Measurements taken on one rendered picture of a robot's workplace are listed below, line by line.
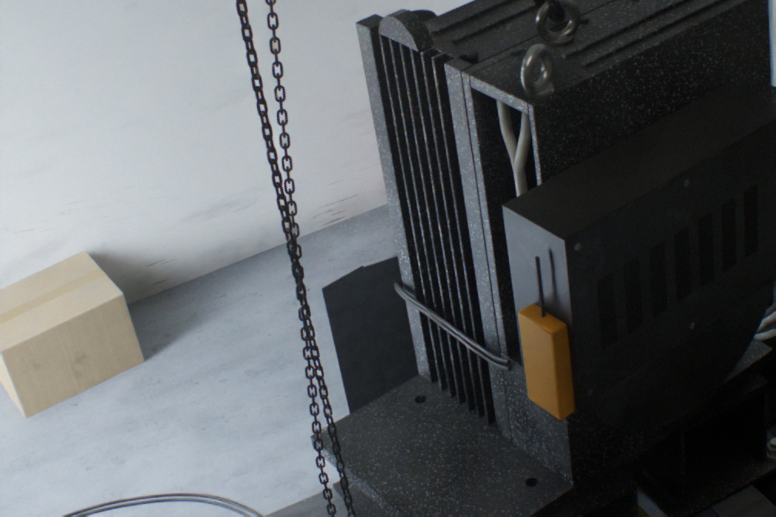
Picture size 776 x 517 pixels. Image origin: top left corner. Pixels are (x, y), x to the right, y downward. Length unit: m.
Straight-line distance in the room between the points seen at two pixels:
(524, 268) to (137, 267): 2.74
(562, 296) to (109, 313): 2.48
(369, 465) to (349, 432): 0.10
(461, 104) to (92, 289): 2.37
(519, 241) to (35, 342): 2.44
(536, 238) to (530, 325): 0.13
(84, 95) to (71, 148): 0.17
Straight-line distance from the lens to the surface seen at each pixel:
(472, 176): 2.14
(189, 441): 4.04
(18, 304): 4.35
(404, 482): 2.41
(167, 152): 4.46
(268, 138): 1.96
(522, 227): 1.94
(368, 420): 2.55
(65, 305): 4.27
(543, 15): 2.06
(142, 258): 4.59
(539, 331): 1.97
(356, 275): 2.65
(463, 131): 2.11
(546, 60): 1.96
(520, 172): 2.08
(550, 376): 2.01
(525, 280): 2.00
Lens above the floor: 2.53
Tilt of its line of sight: 32 degrees down
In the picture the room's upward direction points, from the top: 10 degrees counter-clockwise
